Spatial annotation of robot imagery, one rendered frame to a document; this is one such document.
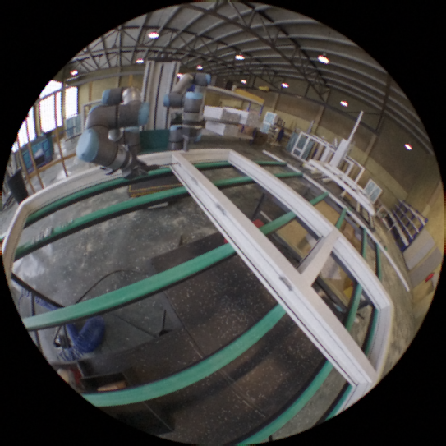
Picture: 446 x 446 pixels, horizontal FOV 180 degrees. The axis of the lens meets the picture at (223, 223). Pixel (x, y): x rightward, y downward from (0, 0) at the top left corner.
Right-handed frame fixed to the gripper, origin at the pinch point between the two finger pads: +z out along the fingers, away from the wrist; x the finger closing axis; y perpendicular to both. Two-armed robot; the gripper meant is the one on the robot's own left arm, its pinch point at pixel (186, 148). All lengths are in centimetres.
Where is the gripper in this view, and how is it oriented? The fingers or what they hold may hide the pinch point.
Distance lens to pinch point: 88.6
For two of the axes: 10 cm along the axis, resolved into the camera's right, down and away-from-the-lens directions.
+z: -2.1, 6.9, 6.9
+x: 5.7, 6.6, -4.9
